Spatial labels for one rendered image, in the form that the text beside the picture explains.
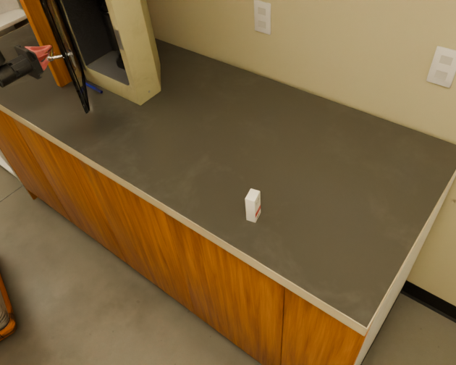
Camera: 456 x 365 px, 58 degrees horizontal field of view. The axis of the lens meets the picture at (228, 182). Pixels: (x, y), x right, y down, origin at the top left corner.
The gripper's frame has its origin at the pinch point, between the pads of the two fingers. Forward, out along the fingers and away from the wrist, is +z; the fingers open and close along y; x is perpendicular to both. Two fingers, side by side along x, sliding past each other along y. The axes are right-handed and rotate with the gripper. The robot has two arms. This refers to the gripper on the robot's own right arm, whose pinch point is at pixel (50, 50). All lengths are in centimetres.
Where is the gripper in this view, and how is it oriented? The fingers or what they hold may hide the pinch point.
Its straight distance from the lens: 152.4
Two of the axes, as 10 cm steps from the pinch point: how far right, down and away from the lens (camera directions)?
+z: 6.1, -6.1, 5.0
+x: -7.9, -4.1, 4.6
